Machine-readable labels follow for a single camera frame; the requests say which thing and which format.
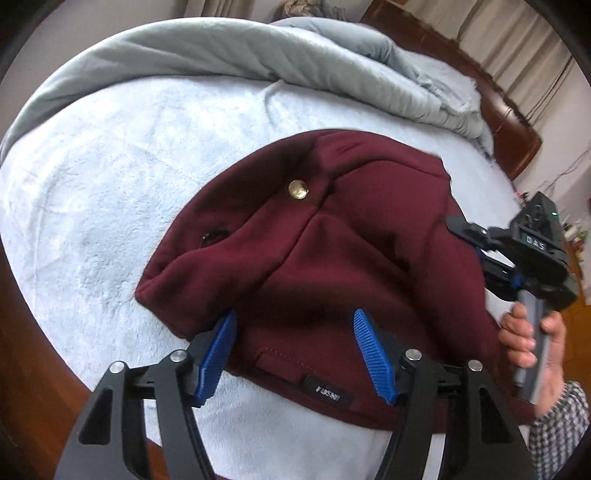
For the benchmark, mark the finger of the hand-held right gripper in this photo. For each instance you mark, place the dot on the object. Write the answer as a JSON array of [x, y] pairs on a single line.
[[480, 233], [501, 279]]

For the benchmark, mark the person's right hand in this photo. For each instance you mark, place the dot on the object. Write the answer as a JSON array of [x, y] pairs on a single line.
[[517, 337]]

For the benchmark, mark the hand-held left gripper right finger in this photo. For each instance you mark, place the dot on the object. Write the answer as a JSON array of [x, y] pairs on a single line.
[[374, 355]]

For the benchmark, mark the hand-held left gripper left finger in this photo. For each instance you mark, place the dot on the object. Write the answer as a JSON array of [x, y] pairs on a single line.
[[217, 355]]

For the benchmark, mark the maroon pants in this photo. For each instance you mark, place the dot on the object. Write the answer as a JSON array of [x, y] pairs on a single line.
[[323, 240]]

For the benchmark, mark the brown headboard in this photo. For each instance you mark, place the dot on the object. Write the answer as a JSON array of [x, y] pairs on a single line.
[[508, 124]]

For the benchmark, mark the beige curtain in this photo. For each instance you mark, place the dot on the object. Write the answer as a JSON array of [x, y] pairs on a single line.
[[221, 9], [508, 41]]

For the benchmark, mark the wooden bed frame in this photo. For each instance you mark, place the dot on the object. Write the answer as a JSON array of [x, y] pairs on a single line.
[[27, 369]]

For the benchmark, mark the light blue fleece blanket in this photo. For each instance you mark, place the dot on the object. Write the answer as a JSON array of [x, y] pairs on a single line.
[[92, 207]]

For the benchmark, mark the grey duvet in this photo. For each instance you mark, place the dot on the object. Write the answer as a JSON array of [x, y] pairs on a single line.
[[231, 50]]

